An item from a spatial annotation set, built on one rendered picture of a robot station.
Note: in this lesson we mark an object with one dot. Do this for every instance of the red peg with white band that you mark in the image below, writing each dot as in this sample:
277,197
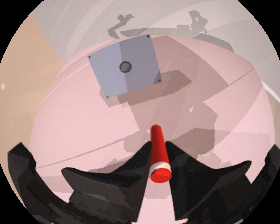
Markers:
160,168

